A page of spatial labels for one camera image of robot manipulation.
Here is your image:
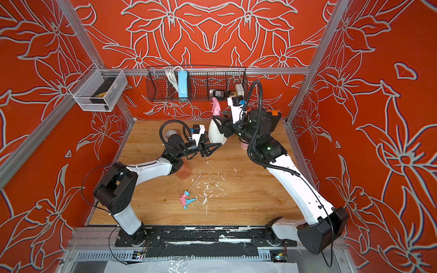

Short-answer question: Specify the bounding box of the white spray bottle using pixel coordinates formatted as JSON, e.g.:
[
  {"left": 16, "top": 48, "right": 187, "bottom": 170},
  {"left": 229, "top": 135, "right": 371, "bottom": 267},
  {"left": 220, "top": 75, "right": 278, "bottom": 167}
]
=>
[{"left": 208, "top": 119, "right": 227, "bottom": 145}]

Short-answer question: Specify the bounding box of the pink spray bottle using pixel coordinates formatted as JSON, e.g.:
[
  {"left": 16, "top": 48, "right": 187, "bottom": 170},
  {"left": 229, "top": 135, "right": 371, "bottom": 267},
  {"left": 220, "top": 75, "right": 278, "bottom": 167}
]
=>
[{"left": 239, "top": 138, "right": 249, "bottom": 150}]

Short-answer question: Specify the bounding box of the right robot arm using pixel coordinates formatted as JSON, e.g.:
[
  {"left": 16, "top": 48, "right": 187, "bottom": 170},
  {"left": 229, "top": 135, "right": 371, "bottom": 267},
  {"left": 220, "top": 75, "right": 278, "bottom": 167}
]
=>
[{"left": 212, "top": 109, "right": 349, "bottom": 255}]

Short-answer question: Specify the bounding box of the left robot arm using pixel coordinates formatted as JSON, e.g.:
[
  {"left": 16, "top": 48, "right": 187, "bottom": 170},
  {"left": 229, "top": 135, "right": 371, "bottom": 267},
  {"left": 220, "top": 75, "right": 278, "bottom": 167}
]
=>
[{"left": 93, "top": 134, "right": 222, "bottom": 246}]

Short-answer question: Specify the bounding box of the clear reddish spray bottle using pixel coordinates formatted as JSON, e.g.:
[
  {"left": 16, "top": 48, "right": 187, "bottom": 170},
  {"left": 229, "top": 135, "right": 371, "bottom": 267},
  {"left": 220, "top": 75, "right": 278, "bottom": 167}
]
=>
[{"left": 176, "top": 166, "right": 192, "bottom": 180}]

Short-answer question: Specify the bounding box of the pink blue spray nozzle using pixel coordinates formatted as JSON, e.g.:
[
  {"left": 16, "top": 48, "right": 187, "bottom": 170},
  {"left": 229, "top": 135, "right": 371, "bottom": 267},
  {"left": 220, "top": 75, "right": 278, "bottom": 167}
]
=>
[{"left": 179, "top": 176, "right": 201, "bottom": 210}]

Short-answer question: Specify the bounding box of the clear tape roll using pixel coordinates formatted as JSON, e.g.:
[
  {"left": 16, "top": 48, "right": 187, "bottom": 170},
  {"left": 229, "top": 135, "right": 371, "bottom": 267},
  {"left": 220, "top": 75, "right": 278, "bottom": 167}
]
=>
[{"left": 165, "top": 129, "right": 179, "bottom": 138}]

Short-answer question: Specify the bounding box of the black orange tool case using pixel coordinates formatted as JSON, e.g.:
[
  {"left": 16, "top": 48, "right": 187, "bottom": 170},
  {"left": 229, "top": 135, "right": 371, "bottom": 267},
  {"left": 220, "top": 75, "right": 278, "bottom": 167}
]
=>
[{"left": 267, "top": 110, "right": 282, "bottom": 120}]

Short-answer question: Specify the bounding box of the black device with label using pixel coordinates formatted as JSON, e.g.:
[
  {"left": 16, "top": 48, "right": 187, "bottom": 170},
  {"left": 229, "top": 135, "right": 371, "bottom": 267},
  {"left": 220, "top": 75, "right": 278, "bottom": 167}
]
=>
[{"left": 209, "top": 89, "right": 228, "bottom": 101}]

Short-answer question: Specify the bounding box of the white adapter block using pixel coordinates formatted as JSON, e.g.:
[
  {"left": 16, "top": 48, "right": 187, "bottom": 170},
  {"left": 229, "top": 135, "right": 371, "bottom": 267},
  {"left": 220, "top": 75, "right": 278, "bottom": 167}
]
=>
[{"left": 235, "top": 84, "right": 245, "bottom": 96}]

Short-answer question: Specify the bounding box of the light blue box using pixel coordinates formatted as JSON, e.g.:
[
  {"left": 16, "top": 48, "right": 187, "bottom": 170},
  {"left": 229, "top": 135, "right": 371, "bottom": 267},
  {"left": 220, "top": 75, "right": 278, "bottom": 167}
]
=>
[{"left": 178, "top": 71, "right": 188, "bottom": 101}]

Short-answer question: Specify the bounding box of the black box in bin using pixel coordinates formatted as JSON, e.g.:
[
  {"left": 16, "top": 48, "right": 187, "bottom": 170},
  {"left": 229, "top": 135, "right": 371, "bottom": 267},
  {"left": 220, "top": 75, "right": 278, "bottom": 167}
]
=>
[{"left": 90, "top": 77, "right": 116, "bottom": 104}]

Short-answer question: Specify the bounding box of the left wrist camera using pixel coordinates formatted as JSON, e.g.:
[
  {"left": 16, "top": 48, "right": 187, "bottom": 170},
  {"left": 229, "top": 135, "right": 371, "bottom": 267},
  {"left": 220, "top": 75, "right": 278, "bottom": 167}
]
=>
[{"left": 191, "top": 125, "right": 206, "bottom": 145}]

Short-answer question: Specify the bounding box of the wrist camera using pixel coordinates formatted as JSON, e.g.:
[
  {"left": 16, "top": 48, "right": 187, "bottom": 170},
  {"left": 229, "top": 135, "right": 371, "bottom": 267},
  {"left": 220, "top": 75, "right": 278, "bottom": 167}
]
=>
[
  {"left": 227, "top": 96, "right": 245, "bottom": 124},
  {"left": 191, "top": 125, "right": 206, "bottom": 145}
]

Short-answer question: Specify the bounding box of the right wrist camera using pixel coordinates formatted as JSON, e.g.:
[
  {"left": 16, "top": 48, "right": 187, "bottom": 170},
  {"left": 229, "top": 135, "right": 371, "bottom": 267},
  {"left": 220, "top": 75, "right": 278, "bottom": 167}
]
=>
[{"left": 227, "top": 96, "right": 245, "bottom": 124}]

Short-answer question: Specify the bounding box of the black wire basket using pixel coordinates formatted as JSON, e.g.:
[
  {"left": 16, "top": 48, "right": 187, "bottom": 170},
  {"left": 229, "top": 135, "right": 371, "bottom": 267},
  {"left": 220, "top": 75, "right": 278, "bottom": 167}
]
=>
[{"left": 146, "top": 66, "right": 249, "bottom": 102}]

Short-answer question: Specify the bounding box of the white cable bundle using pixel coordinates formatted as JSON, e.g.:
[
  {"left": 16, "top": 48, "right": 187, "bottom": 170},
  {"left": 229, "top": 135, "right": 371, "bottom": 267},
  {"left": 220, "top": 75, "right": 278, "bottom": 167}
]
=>
[{"left": 165, "top": 68, "right": 180, "bottom": 93}]

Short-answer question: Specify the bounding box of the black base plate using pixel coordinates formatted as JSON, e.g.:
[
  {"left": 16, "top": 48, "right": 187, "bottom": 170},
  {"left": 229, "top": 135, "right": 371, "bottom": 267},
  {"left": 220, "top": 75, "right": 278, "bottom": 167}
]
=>
[{"left": 114, "top": 225, "right": 298, "bottom": 261}]

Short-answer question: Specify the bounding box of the clear plastic wall bin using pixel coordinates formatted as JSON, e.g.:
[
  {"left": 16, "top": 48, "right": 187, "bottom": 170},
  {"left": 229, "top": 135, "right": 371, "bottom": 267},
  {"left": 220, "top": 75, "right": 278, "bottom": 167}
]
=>
[{"left": 68, "top": 69, "right": 127, "bottom": 112}]

